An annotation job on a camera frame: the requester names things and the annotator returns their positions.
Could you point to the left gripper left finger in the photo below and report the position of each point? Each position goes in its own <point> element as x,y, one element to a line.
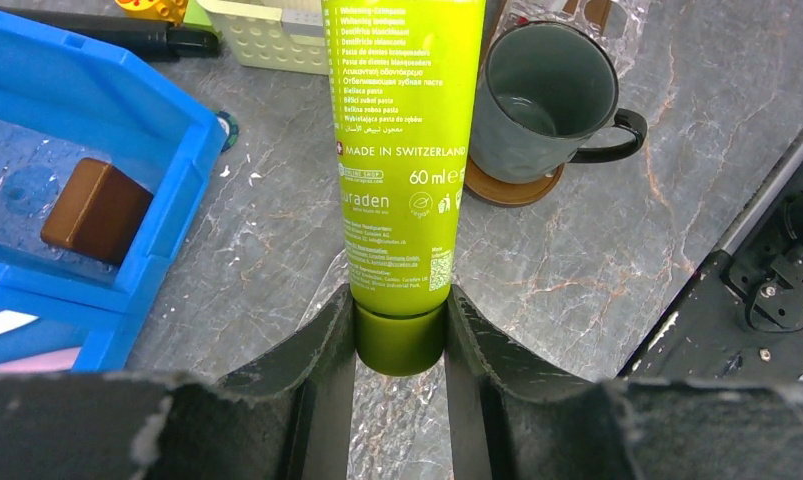
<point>284,415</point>

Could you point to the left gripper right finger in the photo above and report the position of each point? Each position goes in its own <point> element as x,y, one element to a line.
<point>514,415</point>

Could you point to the brown oval wooden tray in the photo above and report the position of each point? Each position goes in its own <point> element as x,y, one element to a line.
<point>514,189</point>

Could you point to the dark grey mug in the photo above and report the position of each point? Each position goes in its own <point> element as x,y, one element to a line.
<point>621,138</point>

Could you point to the green toothpaste tube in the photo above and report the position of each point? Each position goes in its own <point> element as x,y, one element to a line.
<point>402,76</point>

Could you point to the white toothbrush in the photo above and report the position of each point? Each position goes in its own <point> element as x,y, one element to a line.
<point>12,320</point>

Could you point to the green plastic basket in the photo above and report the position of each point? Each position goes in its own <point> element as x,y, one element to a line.
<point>287,35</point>

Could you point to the blue compartment bin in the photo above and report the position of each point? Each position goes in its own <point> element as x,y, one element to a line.
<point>65,84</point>

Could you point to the black cylinder marker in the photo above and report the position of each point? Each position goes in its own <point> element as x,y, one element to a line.
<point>150,40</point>

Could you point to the orange yellow toy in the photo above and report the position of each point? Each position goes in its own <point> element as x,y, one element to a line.
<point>172,11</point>

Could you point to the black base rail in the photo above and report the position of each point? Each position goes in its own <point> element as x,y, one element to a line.
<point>740,315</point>

